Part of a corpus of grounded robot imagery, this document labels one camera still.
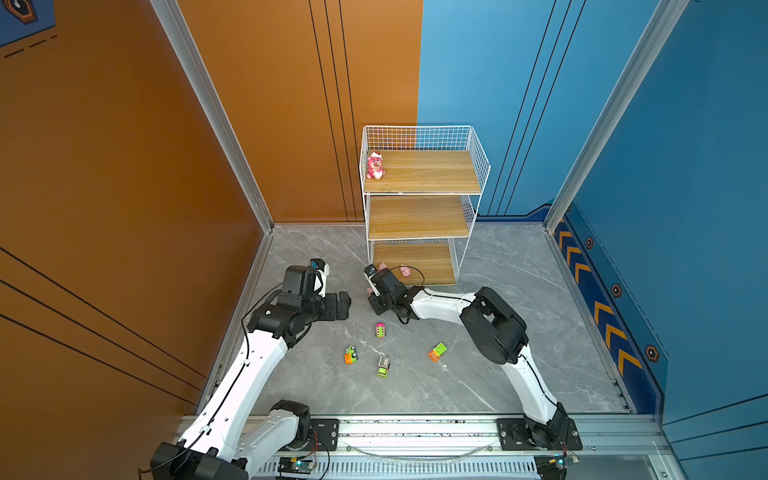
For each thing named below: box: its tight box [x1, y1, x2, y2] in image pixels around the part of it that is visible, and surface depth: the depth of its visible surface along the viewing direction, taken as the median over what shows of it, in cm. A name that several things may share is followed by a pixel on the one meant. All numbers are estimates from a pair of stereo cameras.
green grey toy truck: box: [376, 356, 390, 379], surface depth 84 cm
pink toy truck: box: [375, 322, 385, 339], surface depth 91 cm
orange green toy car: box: [344, 344, 359, 365], surface depth 86 cm
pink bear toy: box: [366, 151, 386, 180], surface depth 74 cm
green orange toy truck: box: [427, 342, 448, 363], surface depth 87 cm
